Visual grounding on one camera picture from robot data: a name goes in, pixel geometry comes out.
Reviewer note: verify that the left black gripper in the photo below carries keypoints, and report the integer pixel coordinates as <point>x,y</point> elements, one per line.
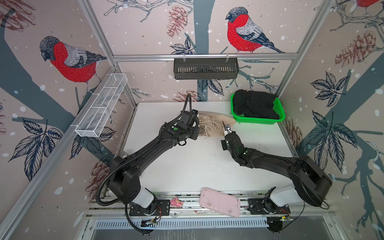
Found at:
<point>196,129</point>

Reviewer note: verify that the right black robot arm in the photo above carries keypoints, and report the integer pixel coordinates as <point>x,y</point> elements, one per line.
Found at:
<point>309,181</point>

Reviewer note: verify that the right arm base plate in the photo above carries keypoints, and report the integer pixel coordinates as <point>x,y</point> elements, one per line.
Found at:
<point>259,206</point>

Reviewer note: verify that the white mesh wire shelf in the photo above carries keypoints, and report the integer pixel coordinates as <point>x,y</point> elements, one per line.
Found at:
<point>99,112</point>

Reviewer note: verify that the black hanging wire basket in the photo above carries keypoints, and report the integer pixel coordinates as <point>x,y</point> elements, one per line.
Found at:
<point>206,69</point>

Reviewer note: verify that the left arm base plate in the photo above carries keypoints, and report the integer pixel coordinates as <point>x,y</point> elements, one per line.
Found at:
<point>156,208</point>

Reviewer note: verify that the horizontal aluminium frame bar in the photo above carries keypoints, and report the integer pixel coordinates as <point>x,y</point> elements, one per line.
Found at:
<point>153,58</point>

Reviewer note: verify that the beige shorts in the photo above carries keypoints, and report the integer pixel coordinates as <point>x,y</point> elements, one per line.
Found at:
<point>212,124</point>

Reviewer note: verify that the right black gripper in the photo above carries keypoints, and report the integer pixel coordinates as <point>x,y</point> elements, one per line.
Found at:
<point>224,142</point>

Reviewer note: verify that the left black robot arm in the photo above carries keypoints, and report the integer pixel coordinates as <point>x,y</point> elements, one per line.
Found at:
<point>122,184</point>

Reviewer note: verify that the black shorts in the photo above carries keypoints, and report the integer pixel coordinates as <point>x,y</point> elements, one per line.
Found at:
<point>253,104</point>

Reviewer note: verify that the green plastic basket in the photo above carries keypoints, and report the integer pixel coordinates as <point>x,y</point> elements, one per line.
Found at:
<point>278,108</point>

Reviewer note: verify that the small pink toy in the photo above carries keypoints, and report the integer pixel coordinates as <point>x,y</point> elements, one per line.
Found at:
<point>175,202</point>

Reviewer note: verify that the spice jar with silver lid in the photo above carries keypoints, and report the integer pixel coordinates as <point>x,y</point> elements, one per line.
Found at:
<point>123,154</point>

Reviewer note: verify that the pink plastic tray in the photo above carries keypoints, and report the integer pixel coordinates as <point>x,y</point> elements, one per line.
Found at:
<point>220,202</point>

